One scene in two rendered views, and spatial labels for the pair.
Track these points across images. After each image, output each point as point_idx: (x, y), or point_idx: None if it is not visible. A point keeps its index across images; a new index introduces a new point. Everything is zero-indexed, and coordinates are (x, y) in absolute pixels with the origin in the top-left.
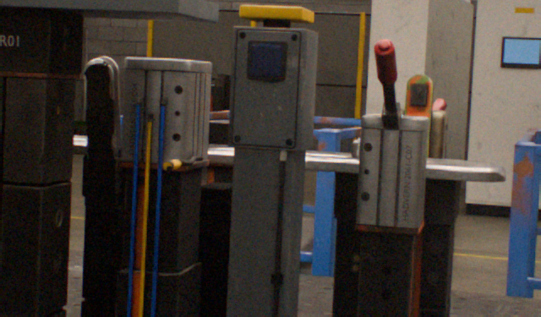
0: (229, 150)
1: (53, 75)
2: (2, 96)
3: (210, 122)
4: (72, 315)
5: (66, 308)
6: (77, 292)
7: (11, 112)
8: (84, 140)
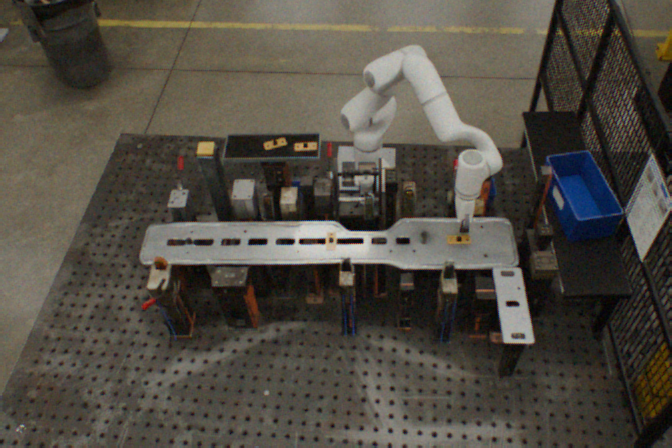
0: (233, 235)
1: None
2: None
3: (245, 267)
4: (320, 339)
5: (327, 350)
6: (335, 381)
7: None
8: (285, 236)
